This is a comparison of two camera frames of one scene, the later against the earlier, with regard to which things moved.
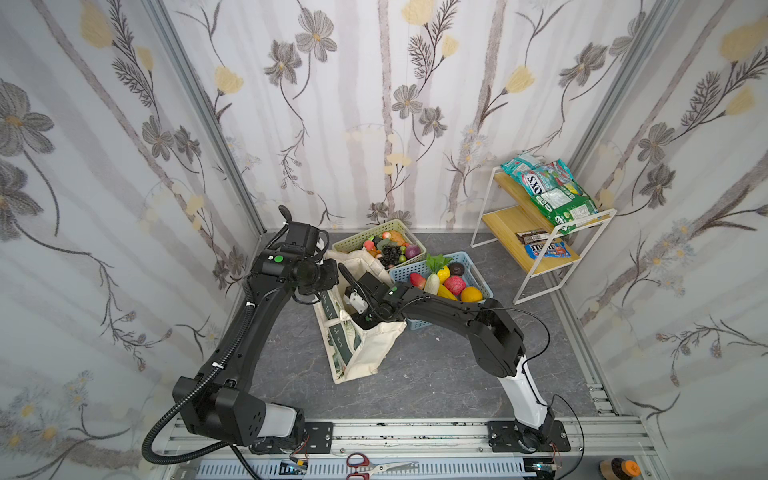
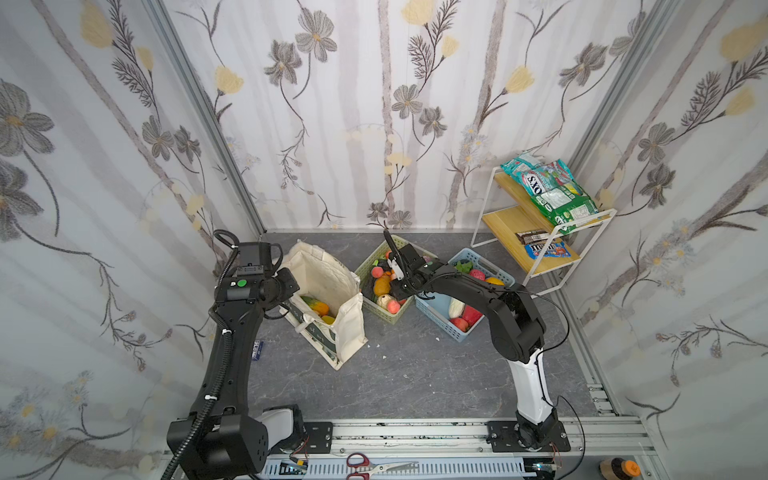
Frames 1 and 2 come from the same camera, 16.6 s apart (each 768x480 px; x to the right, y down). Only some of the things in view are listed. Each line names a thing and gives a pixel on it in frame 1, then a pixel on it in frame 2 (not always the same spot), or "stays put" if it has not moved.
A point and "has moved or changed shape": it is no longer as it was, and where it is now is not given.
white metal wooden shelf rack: (549, 254) stays put
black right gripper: (363, 294) to (402, 267)
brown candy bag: (527, 237) stays put
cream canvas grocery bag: (351, 350) has moved or changed shape
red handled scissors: (364, 467) stays put
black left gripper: (324, 278) to (287, 285)
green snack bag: (552, 188) stays put
